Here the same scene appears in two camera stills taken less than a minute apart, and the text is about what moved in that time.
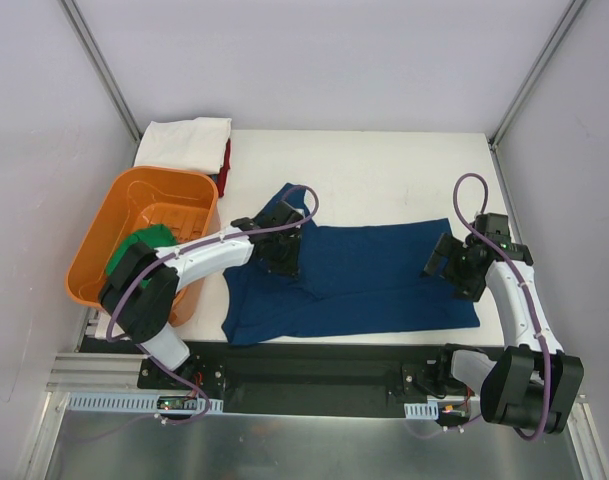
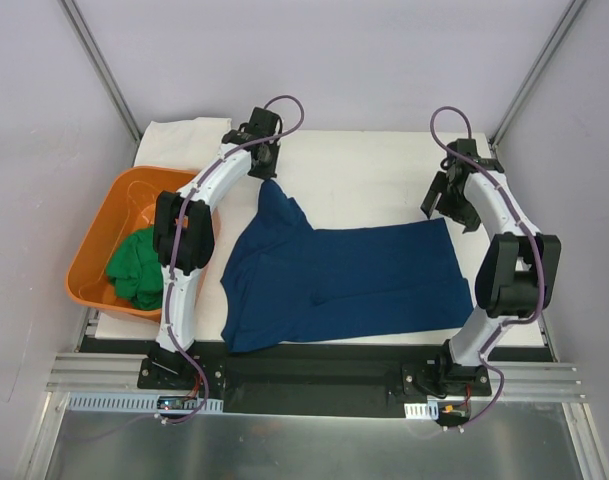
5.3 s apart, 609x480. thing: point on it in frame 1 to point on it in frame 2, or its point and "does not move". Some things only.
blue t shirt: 354,275 does not move
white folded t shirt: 199,144 does not move
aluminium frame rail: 95,374 does not move
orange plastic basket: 184,202 does not move
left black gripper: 282,255 to 263,163
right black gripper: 454,259 to 447,201
